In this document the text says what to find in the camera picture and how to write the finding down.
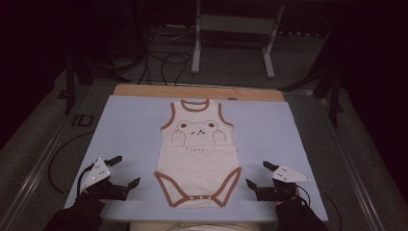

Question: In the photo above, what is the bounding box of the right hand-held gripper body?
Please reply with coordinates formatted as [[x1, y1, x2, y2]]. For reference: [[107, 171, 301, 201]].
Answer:
[[255, 164, 312, 202]]

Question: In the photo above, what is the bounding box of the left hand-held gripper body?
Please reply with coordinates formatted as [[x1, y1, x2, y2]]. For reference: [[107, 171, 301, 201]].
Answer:
[[78, 157, 129, 202]]

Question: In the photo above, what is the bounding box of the cream baby bodysuit brown trim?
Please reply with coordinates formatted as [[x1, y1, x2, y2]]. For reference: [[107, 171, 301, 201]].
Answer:
[[153, 98, 243, 209]]

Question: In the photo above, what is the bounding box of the person's right hand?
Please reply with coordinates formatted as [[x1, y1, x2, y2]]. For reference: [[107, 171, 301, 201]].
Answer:
[[274, 191, 303, 205]]

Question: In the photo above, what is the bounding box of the light blue table mat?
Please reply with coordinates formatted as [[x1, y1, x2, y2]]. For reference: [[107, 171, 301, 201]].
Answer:
[[63, 94, 330, 223]]

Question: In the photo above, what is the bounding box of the black tripod stand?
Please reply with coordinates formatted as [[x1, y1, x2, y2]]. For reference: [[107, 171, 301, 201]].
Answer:
[[278, 32, 344, 129], [57, 52, 133, 116]]

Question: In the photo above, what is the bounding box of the left hand-held gripper black cable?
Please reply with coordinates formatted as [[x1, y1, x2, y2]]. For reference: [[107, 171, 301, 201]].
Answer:
[[76, 164, 96, 196]]

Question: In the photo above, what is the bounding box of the hand-held gripper black cable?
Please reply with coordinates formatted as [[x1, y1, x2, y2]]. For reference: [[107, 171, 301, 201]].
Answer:
[[76, 164, 96, 196], [293, 184, 312, 207]]

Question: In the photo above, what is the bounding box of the right hand-held gripper black cable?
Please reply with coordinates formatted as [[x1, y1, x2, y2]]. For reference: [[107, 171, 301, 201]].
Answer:
[[293, 184, 312, 207]]

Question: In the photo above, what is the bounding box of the long black floor cable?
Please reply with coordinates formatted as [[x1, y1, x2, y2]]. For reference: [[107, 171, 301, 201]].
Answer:
[[46, 129, 96, 197]]

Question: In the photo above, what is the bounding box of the thin black floor cable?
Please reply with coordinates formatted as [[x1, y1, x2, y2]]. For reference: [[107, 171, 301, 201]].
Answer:
[[319, 190, 344, 231]]

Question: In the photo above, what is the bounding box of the metal floor rail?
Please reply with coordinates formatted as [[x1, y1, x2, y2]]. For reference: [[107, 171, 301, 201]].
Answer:
[[0, 81, 97, 231], [312, 90, 386, 231]]

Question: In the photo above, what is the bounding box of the black looped floor cable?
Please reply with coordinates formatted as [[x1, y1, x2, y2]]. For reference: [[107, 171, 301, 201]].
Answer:
[[160, 51, 192, 87]]

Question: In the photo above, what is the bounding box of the white metal stand frame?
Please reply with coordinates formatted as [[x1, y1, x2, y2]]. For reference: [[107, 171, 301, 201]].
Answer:
[[191, 0, 286, 80]]

